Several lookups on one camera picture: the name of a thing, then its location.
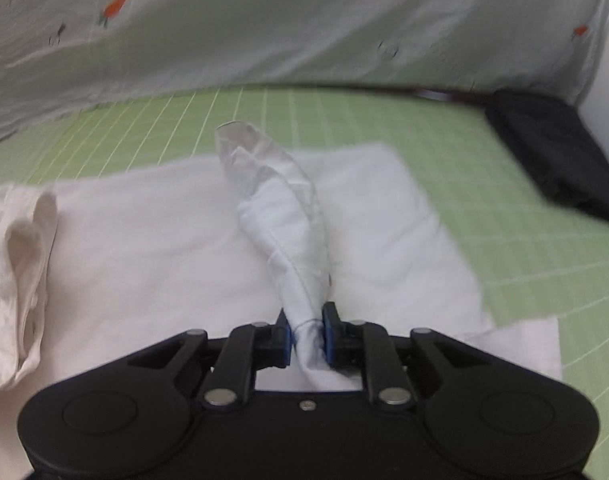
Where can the carrot print white sheet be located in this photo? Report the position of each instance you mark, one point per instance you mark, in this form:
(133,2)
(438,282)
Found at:
(57,56)

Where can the folded black garment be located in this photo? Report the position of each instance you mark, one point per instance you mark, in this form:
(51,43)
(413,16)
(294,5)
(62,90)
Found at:
(559,154)

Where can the green grid mat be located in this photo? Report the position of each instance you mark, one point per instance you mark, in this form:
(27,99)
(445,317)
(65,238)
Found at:
(531,257)

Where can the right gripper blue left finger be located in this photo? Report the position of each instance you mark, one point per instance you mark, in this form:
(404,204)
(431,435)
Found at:
(249,348)

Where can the white trousers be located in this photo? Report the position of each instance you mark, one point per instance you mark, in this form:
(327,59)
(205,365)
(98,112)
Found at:
(93,269)

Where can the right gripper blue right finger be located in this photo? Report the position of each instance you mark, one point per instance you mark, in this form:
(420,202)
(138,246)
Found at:
(369,348)

